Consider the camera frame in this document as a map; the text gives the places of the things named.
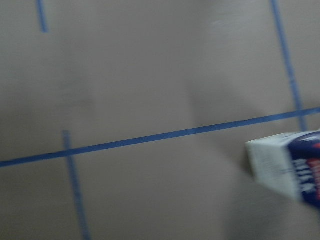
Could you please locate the blue milk carton green cap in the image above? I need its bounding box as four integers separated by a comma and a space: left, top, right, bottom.
245, 131, 320, 208

